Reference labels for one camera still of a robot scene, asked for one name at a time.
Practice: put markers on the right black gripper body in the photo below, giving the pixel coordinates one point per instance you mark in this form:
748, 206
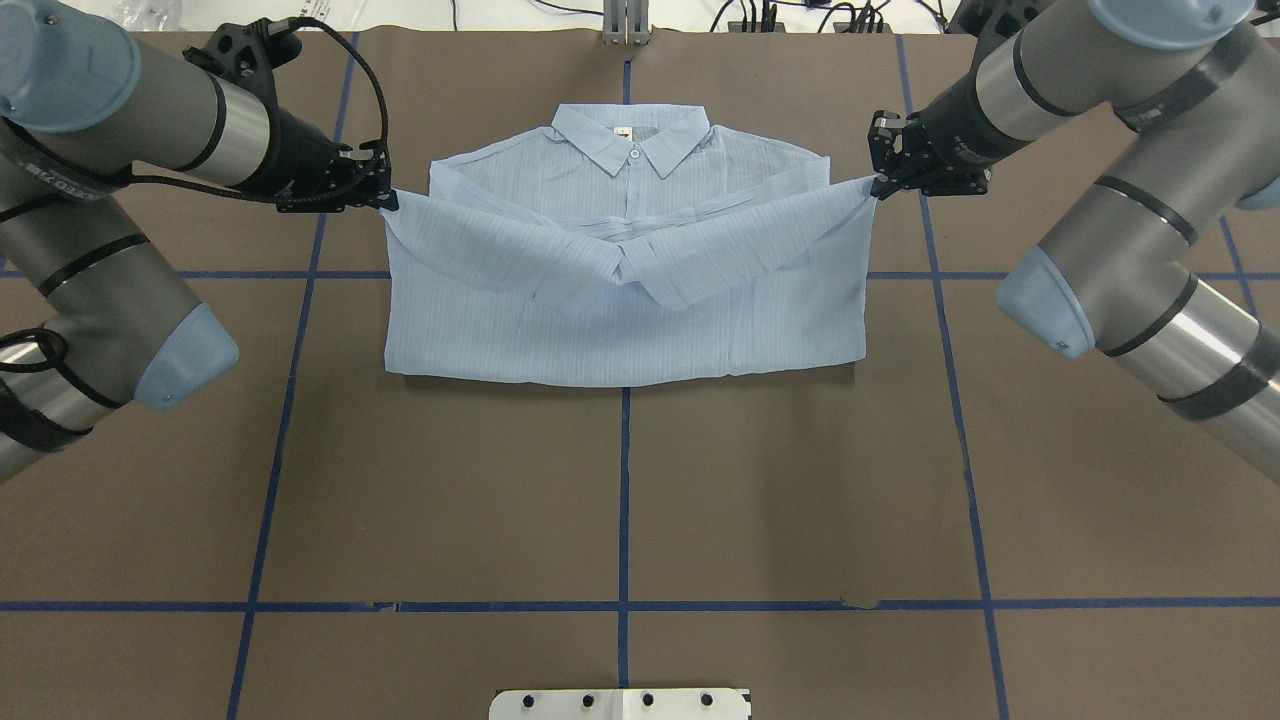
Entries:
955, 137

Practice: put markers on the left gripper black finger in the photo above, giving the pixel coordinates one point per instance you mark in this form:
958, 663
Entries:
365, 176

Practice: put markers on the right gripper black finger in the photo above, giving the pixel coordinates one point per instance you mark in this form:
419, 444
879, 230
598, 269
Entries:
904, 157

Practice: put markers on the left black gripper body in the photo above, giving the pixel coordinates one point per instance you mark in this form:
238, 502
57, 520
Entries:
296, 148

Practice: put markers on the light blue button shirt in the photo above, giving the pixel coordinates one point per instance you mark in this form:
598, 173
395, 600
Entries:
627, 246

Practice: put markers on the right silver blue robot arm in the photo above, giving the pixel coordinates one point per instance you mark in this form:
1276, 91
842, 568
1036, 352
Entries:
1197, 86

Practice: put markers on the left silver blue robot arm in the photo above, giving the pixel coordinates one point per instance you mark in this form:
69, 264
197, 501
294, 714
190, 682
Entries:
89, 110

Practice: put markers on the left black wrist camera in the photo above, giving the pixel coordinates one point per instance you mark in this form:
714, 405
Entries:
247, 56

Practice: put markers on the grey aluminium frame post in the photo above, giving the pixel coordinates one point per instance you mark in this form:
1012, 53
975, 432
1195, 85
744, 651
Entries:
626, 23

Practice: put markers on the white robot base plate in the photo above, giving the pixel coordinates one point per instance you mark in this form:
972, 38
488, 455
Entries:
623, 703

